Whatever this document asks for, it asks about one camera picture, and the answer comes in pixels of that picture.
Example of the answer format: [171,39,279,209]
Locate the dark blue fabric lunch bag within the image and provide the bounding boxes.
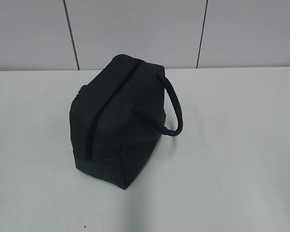
[69,54,183,189]

